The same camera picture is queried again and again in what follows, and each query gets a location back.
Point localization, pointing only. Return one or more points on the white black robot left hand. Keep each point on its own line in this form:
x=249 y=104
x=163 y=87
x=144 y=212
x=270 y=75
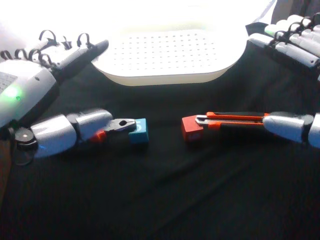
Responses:
x=27 y=87

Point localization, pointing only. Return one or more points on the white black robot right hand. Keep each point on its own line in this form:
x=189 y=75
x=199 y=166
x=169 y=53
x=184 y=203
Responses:
x=287 y=125

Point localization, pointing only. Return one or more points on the orange black utility knife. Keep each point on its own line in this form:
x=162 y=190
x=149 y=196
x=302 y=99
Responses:
x=232 y=120

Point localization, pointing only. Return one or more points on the orange black pliers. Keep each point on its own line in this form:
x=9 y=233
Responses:
x=117 y=127

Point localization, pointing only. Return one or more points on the white perforated plastic tray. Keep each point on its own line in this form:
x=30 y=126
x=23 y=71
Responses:
x=165 y=57

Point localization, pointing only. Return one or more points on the red number cube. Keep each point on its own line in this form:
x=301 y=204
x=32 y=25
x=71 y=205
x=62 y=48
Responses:
x=191 y=128

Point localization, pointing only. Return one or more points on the blue number cube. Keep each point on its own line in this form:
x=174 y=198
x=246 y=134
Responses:
x=140 y=136

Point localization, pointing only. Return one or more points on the black table cloth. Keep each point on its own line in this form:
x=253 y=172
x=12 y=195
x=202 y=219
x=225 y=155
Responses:
x=160 y=190

